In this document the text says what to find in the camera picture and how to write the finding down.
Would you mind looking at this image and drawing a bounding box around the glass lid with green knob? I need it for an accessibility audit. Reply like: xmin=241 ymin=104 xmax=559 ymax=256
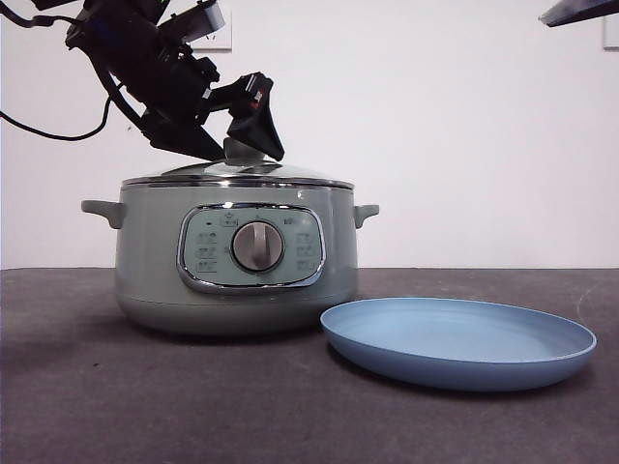
xmin=121 ymin=137 xmax=356 ymax=190

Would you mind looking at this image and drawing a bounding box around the pale green electric steamer pot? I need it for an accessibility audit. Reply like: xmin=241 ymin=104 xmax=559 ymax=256
xmin=80 ymin=186 xmax=381 ymax=337

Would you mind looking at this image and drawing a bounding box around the blue round plate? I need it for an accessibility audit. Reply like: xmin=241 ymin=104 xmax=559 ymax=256
xmin=319 ymin=297 xmax=599 ymax=392

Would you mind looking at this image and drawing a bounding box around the white wall power socket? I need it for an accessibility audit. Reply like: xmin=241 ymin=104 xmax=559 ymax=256
xmin=192 ymin=9 xmax=234 ymax=54

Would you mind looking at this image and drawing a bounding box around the long black looping cable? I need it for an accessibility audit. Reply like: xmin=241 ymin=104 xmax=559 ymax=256
xmin=0 ymin=72 xmax=122 ymax=143

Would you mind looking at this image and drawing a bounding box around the thin black cable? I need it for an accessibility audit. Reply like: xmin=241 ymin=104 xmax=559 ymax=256
xmin=0 ymin=5 xmax=81 ymax=31

